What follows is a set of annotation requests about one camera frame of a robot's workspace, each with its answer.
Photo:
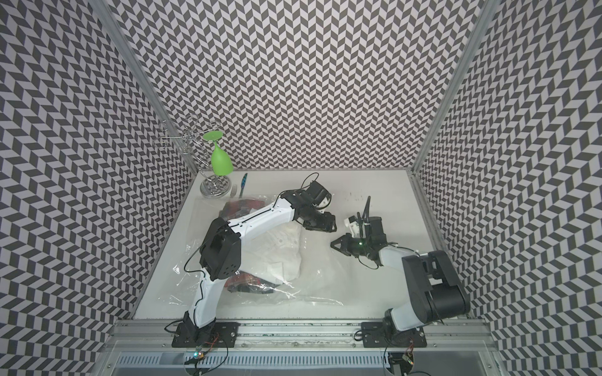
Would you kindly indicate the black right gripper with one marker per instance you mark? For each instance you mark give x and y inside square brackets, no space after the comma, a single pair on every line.
[346,240]

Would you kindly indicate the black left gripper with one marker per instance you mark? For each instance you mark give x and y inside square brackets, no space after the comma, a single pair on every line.
[327,224]

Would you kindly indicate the white shirt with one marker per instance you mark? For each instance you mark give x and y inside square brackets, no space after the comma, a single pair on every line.
[275,255]

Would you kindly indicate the red plaid shirt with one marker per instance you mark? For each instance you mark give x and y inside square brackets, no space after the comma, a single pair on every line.
[242,281]

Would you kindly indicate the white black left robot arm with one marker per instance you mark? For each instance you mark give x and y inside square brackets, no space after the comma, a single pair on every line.
[221,250]

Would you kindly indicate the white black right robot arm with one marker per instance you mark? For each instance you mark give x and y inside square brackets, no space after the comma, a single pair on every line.
[432,284]

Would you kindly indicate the blue green pen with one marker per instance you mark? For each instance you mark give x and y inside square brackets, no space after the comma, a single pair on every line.
[243,184]

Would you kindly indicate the green plastic wine glass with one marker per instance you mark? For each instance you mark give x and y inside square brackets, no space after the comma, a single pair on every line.
[220,160]

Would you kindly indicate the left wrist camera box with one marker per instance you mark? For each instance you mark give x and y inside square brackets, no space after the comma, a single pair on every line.
[319,196]

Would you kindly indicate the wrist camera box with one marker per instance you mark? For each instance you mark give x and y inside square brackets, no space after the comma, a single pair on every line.
[354,226]
[319,196]

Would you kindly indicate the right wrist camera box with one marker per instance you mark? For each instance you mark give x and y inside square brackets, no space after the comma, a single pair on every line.
[354,226]

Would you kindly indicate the aluminium frame right floor rail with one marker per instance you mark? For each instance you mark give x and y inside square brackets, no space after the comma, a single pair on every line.
[433,228]

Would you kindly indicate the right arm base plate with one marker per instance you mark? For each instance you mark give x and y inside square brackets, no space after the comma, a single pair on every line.
[377,335]

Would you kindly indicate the right electronics board with wires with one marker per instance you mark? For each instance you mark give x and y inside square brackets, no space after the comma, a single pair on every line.
[400,363]

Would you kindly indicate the electronics board with wires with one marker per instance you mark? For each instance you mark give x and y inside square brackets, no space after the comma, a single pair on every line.
[400,363]
[196,366]

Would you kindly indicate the aluminium front rail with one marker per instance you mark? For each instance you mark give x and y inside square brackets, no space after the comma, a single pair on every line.
[460,334]

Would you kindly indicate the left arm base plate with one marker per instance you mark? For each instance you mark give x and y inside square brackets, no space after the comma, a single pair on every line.
[217,334]

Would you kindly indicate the left electronics board with wires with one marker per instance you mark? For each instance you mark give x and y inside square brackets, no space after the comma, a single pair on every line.
[196,366]

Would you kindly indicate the aluminium frame corner post right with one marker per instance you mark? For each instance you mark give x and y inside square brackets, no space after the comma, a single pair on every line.
[474,41]

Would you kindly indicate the aluminium frame corner post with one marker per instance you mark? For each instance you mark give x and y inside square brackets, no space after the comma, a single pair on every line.
[105,16]
[474,41]

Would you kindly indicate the aluminium frame corner post left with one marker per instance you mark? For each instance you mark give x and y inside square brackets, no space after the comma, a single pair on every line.
[105,16]

